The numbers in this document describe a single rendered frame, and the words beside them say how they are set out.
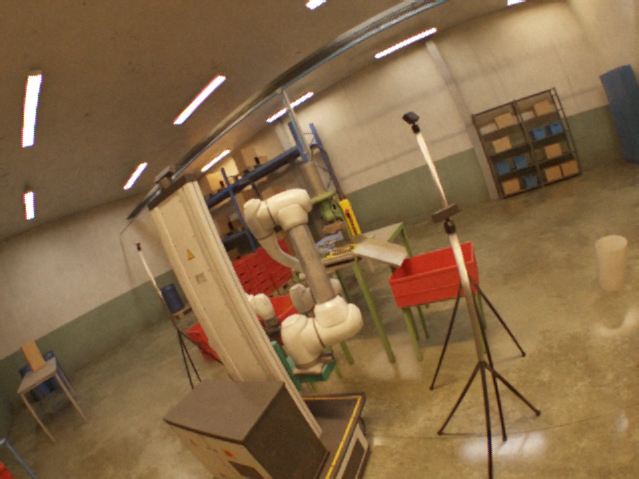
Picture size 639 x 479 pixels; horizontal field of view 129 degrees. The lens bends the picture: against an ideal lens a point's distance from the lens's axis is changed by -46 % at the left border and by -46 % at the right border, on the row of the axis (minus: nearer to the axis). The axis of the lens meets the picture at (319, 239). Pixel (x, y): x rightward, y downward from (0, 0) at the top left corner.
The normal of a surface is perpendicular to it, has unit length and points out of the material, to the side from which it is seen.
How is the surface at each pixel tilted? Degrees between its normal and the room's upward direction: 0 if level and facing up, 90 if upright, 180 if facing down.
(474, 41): 90
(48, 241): 90
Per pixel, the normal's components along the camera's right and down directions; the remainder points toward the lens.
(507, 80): -0.48, 0.32
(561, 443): -0.38, -0.92
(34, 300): 0.79, -0.26
